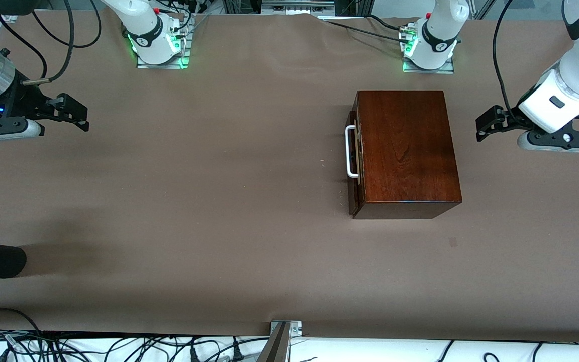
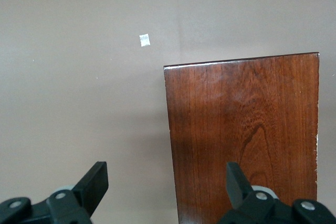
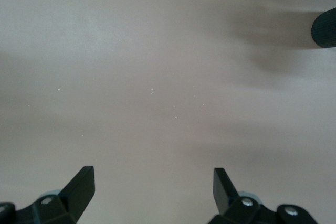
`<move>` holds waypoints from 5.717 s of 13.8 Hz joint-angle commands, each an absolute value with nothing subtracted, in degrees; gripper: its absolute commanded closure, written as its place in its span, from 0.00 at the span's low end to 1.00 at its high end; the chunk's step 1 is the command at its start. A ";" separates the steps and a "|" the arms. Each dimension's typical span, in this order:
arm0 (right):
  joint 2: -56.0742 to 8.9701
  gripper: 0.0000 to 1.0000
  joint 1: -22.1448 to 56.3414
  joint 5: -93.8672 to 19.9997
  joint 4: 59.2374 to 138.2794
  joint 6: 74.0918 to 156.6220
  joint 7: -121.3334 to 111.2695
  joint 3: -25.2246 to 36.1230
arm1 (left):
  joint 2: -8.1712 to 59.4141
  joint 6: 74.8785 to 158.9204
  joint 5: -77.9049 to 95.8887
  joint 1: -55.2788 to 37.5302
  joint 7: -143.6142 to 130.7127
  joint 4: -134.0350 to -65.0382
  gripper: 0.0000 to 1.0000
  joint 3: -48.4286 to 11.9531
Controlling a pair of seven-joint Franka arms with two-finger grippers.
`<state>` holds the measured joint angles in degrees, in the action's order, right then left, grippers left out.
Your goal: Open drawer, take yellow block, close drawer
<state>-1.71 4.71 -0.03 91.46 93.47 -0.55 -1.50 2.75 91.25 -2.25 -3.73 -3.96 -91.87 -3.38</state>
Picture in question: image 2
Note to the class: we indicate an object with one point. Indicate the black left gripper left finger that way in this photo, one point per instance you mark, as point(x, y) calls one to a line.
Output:
point(89, 184)

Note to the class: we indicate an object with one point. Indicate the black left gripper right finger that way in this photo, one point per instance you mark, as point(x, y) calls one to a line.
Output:
point(237, 184)

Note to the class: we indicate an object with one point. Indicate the dark brown wooden cabinet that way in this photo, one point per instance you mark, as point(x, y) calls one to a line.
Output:
point(236, 129)

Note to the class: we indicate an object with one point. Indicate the small white sticker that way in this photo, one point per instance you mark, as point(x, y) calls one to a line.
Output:
point(144, 40)

